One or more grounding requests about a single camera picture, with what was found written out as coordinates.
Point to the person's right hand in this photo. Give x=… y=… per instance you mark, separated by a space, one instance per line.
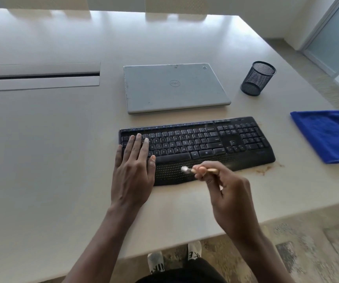
x=234 y=200

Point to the person's left hand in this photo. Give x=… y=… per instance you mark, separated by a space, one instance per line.
x=134 y=176

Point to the small wooden brush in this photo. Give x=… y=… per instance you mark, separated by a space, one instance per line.
x=212 y=170

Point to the black keyboard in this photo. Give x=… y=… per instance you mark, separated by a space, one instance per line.
x=205 y=150

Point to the blue microfibre cloth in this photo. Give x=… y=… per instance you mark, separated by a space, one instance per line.
x=327 y=135

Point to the person's left forearm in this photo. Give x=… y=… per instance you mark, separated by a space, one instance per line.
x=95 y=250

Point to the person's white shoe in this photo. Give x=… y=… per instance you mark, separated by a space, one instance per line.
x=194 y=250
x=156 y=262

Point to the person's black clothing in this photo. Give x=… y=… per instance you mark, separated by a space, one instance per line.
x=184 y=272

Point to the silver laptop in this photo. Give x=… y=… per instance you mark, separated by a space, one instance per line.
x=169 y=88

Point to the black mesh pen holder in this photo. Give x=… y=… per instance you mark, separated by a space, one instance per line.
x=257 y=79

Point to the cream perforated chair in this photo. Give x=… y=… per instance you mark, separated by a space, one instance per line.
x=175 y=4
x=47 y=1

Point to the frosted glass door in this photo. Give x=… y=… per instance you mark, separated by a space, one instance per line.
x=334 y=35

